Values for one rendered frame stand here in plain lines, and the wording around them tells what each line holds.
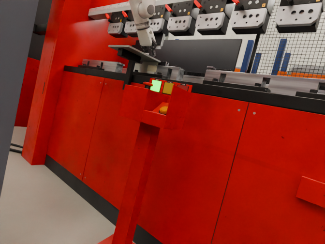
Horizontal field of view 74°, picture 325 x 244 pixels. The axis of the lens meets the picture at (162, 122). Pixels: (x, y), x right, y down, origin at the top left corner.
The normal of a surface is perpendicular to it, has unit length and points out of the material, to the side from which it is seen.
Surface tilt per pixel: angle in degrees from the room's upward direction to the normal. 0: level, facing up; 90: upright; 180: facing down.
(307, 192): 90
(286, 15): 90
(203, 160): 90
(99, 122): 90
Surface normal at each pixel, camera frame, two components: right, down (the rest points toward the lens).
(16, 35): 0.79, 0.23
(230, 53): -0.62, -0.10
